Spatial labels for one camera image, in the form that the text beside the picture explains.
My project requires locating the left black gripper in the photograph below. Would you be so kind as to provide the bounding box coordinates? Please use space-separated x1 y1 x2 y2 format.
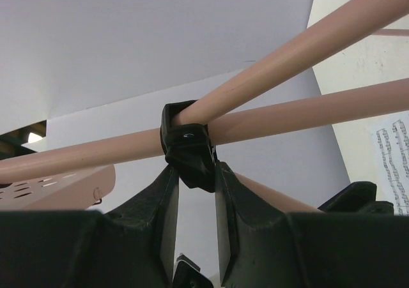
318 181 394 216

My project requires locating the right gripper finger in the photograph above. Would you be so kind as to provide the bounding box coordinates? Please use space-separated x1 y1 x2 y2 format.
215 162 408 287

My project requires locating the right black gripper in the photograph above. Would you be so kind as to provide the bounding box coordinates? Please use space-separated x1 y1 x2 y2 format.
1 167 214 288

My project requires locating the pink perforated music stand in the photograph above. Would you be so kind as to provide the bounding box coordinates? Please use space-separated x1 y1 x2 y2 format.
0 0 409 215

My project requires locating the right sheet music page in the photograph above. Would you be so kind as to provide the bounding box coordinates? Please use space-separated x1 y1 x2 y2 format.
371 111 408 216

